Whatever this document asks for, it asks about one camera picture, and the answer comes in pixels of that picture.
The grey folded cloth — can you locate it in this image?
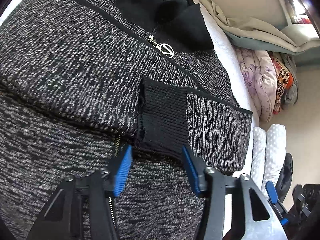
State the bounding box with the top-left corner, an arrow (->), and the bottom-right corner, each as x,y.
280,53 -> 298,109

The beige right curtain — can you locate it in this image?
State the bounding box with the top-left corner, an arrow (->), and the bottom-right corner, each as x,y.
199,0 -> 319,55

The black object on bedding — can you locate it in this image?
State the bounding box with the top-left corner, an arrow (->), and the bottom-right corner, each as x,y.
276,153 -> 293,202

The orange patterned folded blanket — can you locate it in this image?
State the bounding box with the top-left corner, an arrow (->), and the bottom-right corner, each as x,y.
270,56 -> 293,114

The grey black knit jacket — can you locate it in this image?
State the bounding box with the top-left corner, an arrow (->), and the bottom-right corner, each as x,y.
0,0 -> 254,240

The pink floral folded quilt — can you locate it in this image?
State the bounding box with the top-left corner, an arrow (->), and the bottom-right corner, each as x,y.
235,47 -> 277,122

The white polka dot bedding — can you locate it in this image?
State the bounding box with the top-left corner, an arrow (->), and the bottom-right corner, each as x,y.
251,124 -> 286,197

